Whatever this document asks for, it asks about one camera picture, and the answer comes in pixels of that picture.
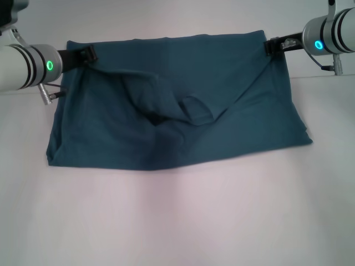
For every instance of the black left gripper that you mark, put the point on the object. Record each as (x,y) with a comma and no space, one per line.
(72,57)

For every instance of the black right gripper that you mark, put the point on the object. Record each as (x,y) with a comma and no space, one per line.
(288,44)

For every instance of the teal FREE print t-shirt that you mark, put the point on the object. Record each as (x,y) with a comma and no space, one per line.
(177,133)

